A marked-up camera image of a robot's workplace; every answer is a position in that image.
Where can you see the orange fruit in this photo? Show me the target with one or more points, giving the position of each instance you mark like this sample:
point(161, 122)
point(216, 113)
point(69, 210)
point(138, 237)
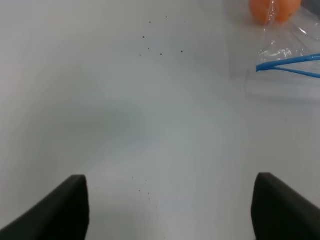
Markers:
point(264, 11)

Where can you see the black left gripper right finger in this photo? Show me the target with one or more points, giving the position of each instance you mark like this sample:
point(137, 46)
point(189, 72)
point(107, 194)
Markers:
point(280, 213)

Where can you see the clear bag with blue zip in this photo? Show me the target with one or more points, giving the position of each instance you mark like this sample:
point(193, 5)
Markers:
point(293, 46)

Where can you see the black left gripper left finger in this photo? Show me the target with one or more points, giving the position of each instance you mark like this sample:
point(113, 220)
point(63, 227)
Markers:
point(64, 214)

